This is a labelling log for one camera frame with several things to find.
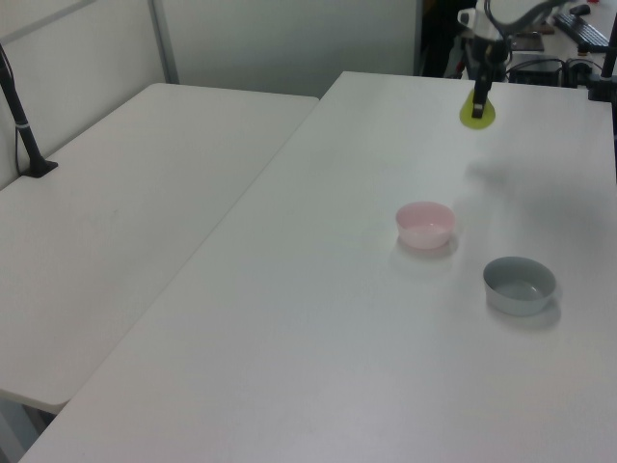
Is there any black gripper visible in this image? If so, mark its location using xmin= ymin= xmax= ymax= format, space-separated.
xmin=470 ymin=37 xmax=507 ymax=120

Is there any green pear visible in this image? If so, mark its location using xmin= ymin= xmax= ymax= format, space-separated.
xmin=457 ymin=90 xmax=498 ymax=131

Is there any pink plastic bowl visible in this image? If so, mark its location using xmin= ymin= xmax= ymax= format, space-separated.
xmin=394 ymin=201 xmax=457 ymax=251

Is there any grey plastic bowl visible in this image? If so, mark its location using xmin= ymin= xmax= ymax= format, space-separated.
xmin=482 ymin=256 xmax=558 ymax=317

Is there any black electronics box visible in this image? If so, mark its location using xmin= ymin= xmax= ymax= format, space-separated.
xmin=505 ymin=57 xmax=566 ymax=86

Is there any black monitor stand with base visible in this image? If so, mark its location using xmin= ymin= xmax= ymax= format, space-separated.
xmin=508 ymin=34 xmax=546 ymax=53

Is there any dark tall background object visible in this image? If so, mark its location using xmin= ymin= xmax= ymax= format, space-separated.
xmin=421 ymin=0 xmax=464 ymax=78

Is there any brown board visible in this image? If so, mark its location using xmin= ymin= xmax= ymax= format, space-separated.
xmin=513 ymin=24 xmax=555 ymax=38

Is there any black computer keyboard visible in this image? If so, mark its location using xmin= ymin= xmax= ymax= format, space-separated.
xmin=551 ymin=12 xmax=609 ymax=48

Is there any white side table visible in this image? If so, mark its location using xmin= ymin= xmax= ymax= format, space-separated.
xmin=0 ymin=82 xmax=322 ymax=415

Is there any black clamped camera mount pole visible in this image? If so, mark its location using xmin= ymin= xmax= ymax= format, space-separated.
xmin=585 ymin=23 xmax=617 ymax=103

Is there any black cable along table edge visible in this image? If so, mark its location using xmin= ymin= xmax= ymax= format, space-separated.
xmin=607 ymin=98 xmax=617 ymax=187

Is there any aluminium corner partition post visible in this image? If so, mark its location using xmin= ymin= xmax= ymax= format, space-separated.
xmin=148 ymin=0 xmax=180 ymax=87

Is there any grey partition rail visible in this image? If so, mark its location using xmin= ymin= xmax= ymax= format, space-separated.
xmin=0 ymin=0 xmax=97 ymax=43

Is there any black camera pole with base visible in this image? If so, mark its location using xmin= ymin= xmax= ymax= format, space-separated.
xmin=0 ymin=41 xmax=60 ymax=180

